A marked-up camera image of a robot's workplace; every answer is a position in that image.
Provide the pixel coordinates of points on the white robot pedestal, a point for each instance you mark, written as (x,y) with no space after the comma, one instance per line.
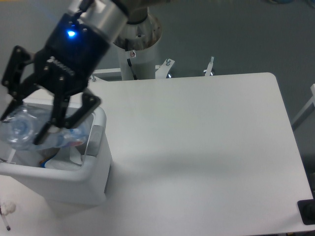
(137,46)

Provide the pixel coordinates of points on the black clamp mount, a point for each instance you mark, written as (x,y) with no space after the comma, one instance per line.
(307,211)

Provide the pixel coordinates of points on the clear plastic bag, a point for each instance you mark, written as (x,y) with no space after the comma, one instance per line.
(67,159)

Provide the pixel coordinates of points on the white crumpled tissue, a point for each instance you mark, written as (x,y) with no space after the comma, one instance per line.
(8,207)

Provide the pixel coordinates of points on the white trash can lid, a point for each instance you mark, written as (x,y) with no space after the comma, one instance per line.
(6,152)

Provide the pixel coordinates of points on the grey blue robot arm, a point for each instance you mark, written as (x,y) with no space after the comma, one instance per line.
(108,18)

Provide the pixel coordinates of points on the white pedestal base frame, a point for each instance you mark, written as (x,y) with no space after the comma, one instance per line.
(161,71)

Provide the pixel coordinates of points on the clear blue plastic bottle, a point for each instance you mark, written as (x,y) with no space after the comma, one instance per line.
(20,128)

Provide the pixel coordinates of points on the white trash can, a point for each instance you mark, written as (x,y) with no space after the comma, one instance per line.
(84,186)

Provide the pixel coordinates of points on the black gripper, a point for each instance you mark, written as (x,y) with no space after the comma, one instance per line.
(63,66)

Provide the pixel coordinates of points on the colourful snack wrapper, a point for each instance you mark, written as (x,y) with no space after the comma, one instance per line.
(43,162)

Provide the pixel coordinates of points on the white frame at right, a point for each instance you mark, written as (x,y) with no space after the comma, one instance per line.
(305,112)

